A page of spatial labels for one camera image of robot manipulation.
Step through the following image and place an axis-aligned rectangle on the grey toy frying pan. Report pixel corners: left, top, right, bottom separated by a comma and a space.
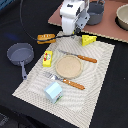
7, 43, 34, 80

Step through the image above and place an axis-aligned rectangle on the yellow toy cheese wedge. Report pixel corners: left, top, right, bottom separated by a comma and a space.
82, 35, 97, 46

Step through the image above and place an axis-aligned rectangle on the yellow toy butter box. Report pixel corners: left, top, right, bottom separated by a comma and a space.
42, 51, 53, 67

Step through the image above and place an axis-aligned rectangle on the beige bowl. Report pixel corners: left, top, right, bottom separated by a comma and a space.
116, 4, 128, 30

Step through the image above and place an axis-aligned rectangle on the round wooden plate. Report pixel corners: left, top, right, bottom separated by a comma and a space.
55, 55, 83, 79

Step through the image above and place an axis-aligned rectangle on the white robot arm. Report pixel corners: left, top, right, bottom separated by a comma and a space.
60, 0, 90, 35

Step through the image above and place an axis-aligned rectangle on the beige striped placemat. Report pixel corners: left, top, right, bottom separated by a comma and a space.
13, 36, 114, 128

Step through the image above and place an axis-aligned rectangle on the toy knife wooden handle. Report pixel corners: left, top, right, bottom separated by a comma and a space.
58, 50, 97, 63

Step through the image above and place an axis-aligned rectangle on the pink toy stove board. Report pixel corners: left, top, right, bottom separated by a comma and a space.
48, 0, 128, 43

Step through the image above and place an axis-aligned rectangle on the orange toy bread loaf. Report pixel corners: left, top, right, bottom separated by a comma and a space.
37, 34, 56, 44

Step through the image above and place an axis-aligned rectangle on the light blue milk carton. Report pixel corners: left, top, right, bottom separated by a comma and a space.
44, 82, 63, 103

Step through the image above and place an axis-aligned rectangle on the toy fork wooden handle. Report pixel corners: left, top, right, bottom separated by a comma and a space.
43, 71, 85, 90

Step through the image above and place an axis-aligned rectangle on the grey toy cooking pot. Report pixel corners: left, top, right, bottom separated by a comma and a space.
87, 0, 105, 25

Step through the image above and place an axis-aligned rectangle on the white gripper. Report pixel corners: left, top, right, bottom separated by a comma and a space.
60, 0, 90, 35

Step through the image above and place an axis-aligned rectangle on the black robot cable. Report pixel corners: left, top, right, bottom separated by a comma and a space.
19, 0, 73, 42

